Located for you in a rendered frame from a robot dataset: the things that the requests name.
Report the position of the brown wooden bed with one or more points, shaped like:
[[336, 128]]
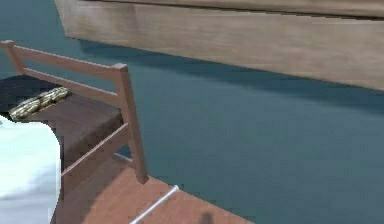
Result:
[[125, 110]]

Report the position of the white bed cover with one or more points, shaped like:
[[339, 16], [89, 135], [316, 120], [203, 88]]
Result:
[[26, 166]]

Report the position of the pale wooden cupboard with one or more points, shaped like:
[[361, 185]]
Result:
[[233, 36]]

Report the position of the thin white bar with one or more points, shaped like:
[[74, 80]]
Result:
[[156, 204]]

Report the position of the olive patterned long cushion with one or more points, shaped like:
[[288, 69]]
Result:
[[36, 103]]

